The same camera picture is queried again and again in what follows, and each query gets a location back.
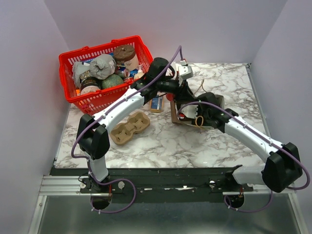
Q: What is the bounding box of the brown paper bag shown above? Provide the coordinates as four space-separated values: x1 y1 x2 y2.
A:
170 100 211 130

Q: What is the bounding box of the brown lidded round container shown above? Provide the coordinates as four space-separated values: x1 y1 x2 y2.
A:
113 44 139 71

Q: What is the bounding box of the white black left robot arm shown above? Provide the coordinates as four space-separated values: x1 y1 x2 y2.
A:
74 58 193 193

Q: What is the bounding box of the grey crumpled bag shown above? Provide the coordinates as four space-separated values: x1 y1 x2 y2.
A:
72 54 116 87

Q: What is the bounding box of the black gold labelled jar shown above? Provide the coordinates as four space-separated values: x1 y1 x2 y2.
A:
79 70 100 96

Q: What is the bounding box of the green round melon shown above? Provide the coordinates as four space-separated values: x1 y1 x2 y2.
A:
100 74 124 90

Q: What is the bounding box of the red plastic shopping basket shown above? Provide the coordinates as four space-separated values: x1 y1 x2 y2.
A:
59 36 153 115

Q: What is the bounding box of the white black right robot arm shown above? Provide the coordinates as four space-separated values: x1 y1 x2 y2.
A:
175 92 303 193

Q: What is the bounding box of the blue white can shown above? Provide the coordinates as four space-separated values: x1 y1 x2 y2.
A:
115 66 138 79

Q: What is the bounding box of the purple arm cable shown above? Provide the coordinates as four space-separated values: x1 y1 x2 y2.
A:
71 45 185 215
177 101 310 213

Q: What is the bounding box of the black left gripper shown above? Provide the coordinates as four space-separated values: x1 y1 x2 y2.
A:
156 76 195 104

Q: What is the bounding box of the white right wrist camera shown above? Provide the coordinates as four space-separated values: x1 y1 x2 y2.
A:
179 104 198 119

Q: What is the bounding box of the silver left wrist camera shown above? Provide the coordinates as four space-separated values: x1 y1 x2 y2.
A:
176 59 193 85

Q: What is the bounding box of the blue tan small box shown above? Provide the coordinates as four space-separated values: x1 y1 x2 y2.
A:
150 97 164 113

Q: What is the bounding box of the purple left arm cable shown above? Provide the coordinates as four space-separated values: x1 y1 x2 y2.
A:
71 45 185 215

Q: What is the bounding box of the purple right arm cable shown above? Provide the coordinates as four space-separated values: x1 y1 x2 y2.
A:
177 101 310 213

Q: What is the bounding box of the black mounting base rail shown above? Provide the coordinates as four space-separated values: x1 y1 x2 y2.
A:
49 167 253 203

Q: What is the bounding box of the red ribbed cup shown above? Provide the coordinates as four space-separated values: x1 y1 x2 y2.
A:
166 94 175 102

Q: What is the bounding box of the small white pump bottle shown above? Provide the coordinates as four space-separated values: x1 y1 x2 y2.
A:
134 65 145 80

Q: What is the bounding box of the cardboard cup carrier tray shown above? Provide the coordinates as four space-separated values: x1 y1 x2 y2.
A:
110 112 150 145

